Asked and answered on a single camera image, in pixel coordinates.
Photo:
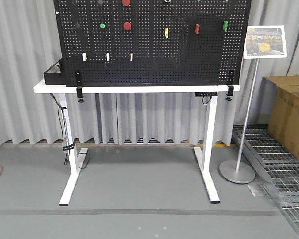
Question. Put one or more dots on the lower red push button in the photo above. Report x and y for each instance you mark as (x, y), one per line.
(127, 26)

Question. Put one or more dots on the red push button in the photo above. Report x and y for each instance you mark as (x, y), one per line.
(127, 26)
(126, 3)

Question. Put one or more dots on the upper red push button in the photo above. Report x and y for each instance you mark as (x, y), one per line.
(126, 3)

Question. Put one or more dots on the desk height control panel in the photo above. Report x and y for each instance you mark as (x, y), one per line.
(206, 94)

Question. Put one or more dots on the left black board clamp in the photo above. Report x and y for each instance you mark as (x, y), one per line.
(79, 87)

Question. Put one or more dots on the black board clamp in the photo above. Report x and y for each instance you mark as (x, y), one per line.
(230, 85)
(79, 87)

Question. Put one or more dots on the white standing desk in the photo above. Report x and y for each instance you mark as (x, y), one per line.
(76, 159)

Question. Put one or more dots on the black perforated pegboard panel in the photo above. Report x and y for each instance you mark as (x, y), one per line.
(183, 59)

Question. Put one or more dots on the right black board clamp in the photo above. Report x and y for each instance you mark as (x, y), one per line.
(230, 85)

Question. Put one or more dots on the black box on desk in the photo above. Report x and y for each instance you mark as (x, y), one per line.
(56, 75)

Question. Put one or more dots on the silver sign stand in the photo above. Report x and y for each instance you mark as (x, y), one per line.
(261, 42)

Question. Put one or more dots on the brown cardboard box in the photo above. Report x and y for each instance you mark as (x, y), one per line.
(284, 120)

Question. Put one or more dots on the metal floor grating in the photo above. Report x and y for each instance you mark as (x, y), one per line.
(278, 170)

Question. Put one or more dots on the grey curtain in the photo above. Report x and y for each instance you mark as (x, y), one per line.
(29, 45)

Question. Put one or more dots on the yellow toggle switch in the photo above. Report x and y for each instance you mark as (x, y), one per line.
(167, 32)

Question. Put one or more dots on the left white rocker switch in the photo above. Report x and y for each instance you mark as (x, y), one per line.
(84, 56)

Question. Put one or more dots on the red toggle switch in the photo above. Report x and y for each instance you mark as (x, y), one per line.
(197, 29)

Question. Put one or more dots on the green toggle switch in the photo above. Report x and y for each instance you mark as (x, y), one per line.
(225, 26)

